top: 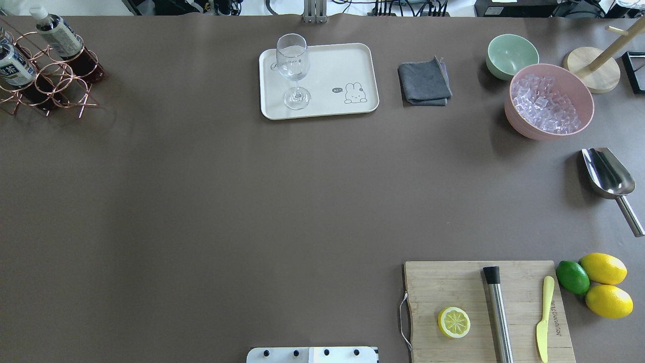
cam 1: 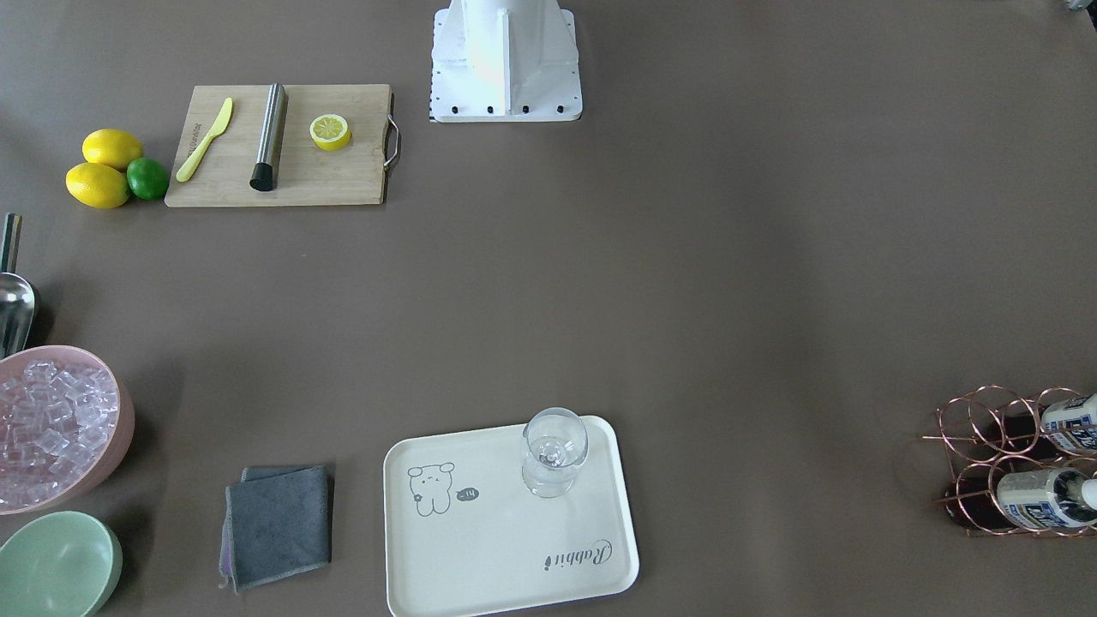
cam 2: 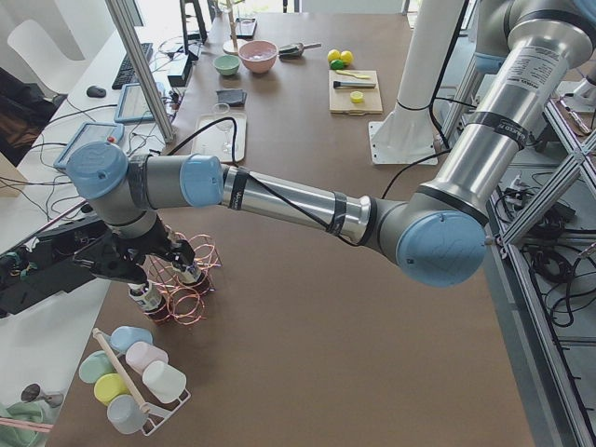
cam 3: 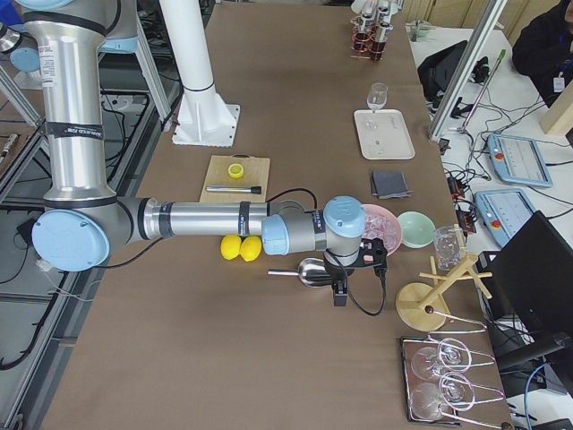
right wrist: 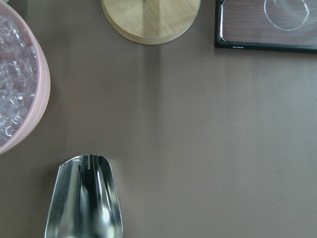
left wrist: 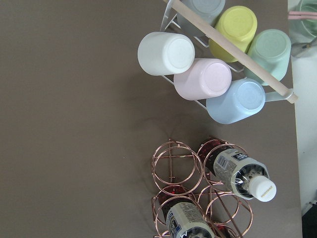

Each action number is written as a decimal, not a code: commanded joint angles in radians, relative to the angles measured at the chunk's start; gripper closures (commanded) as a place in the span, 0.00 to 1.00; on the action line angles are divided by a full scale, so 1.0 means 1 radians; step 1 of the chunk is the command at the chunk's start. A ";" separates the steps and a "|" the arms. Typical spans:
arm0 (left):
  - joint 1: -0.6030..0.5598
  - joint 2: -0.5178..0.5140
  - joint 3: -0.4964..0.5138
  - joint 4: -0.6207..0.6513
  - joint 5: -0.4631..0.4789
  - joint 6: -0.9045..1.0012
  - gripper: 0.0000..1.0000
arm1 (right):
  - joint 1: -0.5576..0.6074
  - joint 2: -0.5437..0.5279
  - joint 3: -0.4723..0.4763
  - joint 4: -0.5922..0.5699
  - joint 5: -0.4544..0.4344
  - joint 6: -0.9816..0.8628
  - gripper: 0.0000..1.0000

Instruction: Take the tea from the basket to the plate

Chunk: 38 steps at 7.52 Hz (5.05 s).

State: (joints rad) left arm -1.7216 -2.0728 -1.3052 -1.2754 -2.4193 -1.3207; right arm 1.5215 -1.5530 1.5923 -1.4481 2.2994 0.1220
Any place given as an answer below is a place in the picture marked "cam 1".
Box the clear wine glass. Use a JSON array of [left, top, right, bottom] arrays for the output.
[[521, 407, 589, 500]]

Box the steel ice scoop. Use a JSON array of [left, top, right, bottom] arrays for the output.
[[1, 213, 38, 359]]

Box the pink bowl of ice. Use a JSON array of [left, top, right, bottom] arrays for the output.
[[1, 346, 135, 515]]

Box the steel muddler black tip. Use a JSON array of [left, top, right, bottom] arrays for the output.
[[249, 83, 287, 192]]

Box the tea bottle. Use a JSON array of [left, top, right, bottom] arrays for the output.
[[980, 395, 1096, 460], [945, 468, 1097, 532]]

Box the green lime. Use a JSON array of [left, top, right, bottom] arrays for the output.
[[125, 157, 170, 201]]

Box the half lemon slice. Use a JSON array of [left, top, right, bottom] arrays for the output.
[[309, 113, 351, 152]]

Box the yellow lemon upper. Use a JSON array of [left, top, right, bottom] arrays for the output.
[[81, 130, 144, 171]]

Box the bamboo cutting board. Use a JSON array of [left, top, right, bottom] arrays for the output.
[[165, 83, 399, 207]]

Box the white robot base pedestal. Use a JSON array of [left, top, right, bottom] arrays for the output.
[[429, 1, 584, 123]]

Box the grey folded cloth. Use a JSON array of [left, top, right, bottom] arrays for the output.
[[219, 465, 333, 594]]

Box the yellow lemon lower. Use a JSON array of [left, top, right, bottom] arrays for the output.
[[65, 162, 131, 207]]

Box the yellow plastic knife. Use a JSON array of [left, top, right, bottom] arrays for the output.
[[176, 98, 234, 183]]

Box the cream rabbit tray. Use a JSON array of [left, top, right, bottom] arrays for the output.
[[383, 416, 641, 616]]

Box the copper wire bottle basket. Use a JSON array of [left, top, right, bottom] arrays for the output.
[[927, 384, 1094, 536]]

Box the yellow lemon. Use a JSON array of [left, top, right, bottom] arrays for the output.
[[81, 130, 144, 171], [65, 162, 131, 207]]

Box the green bowl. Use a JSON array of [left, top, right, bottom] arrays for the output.
[[1, 511, 123, 616]]

